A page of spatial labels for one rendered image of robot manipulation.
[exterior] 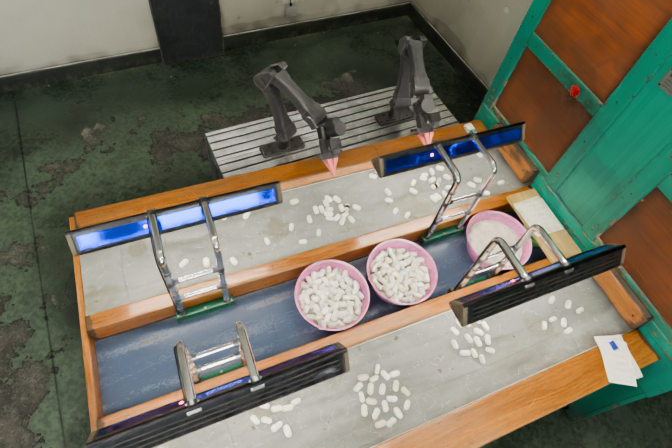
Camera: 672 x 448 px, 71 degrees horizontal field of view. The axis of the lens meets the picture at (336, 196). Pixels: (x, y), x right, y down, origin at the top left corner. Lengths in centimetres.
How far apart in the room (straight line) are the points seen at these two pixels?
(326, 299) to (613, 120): 117
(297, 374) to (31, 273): 186
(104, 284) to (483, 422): 132
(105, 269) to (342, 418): 95
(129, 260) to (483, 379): 129
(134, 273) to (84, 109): 184
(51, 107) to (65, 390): 180
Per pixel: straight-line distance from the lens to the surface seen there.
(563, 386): 184
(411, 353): 169
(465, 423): 167
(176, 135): 316
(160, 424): 124
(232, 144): 218
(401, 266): 182
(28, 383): 260
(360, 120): 233
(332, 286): 173
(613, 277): 202
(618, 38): 186
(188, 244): 182
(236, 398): 123
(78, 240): 150
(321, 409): 160
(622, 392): 237
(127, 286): 178
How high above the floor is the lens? 230
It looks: 54 degrees down
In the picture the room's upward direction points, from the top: 11 degrees clockwise
